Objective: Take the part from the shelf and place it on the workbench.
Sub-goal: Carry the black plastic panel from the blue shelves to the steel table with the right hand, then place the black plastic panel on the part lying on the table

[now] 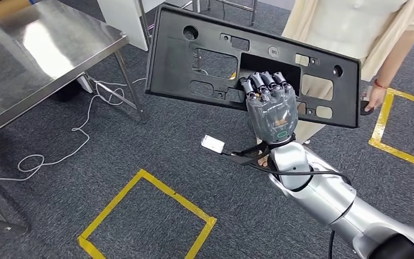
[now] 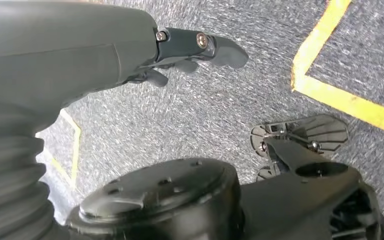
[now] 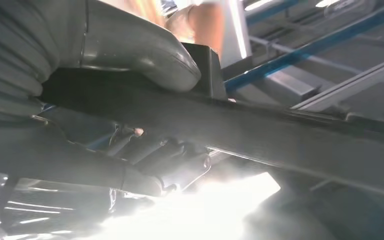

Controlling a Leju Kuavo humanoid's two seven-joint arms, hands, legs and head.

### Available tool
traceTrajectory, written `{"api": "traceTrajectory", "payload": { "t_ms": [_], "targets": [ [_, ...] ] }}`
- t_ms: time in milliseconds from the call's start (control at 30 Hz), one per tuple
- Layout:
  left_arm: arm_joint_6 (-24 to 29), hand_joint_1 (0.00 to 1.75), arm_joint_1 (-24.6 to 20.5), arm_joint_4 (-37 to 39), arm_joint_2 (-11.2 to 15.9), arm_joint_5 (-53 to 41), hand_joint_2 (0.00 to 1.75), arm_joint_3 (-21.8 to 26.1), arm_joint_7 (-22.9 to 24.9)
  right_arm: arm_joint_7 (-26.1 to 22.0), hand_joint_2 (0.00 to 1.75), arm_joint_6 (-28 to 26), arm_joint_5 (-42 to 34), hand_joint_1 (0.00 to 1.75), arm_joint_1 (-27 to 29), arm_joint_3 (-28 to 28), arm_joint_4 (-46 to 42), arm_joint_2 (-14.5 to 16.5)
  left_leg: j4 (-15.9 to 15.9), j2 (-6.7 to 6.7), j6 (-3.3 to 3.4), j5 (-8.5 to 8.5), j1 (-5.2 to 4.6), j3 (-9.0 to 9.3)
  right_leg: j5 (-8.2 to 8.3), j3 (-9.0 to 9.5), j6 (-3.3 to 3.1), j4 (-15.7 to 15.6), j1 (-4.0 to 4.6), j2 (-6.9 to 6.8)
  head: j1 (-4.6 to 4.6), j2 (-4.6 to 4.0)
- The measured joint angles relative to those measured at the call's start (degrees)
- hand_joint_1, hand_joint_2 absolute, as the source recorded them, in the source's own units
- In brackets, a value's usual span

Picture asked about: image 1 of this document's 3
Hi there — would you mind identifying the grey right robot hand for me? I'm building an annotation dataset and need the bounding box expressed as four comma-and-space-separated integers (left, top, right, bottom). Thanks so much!
238, 71, 299, 145

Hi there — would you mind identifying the person's left hand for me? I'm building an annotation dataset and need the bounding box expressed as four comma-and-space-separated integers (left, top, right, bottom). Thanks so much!
363, 84, 388, 113

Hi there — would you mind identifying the black round handheld controller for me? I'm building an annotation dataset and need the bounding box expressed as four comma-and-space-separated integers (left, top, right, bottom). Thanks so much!
360, 85, 375, 116

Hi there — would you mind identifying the black plastic plate bracket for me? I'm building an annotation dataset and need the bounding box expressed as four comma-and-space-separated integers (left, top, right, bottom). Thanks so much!
145, 4, 362, 128

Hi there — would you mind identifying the stainless steel workbench table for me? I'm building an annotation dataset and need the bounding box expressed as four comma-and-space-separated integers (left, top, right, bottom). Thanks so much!
0, 0, 149, 235

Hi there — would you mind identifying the yellow floor tape square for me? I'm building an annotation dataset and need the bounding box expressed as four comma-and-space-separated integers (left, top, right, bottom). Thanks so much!
368, 87, 414, 174
77, 169, 217, 259

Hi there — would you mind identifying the person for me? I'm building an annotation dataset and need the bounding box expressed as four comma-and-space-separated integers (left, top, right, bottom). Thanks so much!
281, 0, 414, 144

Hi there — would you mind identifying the white panel cabinet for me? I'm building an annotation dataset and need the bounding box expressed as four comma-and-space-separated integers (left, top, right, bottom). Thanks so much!
96, 0, 158, 52

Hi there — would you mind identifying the brown cardboard box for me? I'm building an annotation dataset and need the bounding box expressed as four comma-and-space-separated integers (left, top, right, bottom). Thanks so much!
0, 0, 33, 18

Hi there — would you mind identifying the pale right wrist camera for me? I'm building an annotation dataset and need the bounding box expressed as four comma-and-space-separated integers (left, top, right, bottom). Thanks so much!
200, 134, 270, 166

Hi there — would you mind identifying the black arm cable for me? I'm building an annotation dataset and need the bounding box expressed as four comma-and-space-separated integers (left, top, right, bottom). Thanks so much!
248, 162, 353, 259

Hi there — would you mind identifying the white floor cable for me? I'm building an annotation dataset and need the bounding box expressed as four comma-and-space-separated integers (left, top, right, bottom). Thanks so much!
0, 77, 147, 182

